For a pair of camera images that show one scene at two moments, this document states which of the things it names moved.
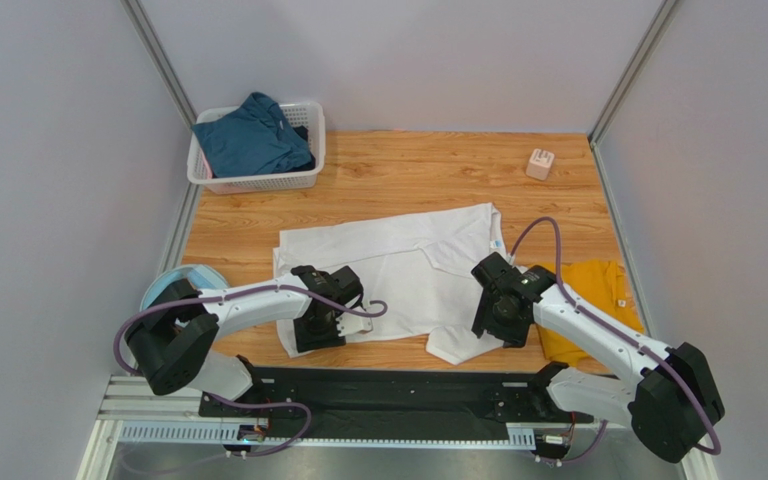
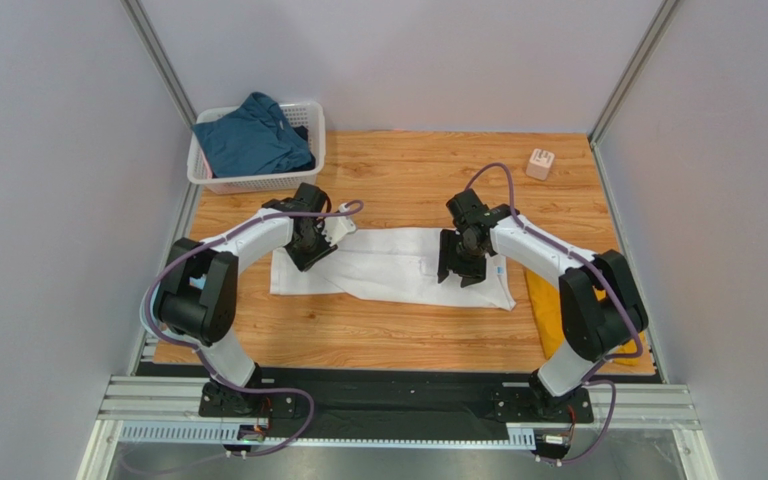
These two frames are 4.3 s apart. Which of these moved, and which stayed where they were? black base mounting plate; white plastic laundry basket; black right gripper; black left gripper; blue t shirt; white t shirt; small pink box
Moved: black right gripper; black left gripper; white t shirt
Stayed: white plastic laundry basket; black base mounting plate; blue t shirt; small pink box
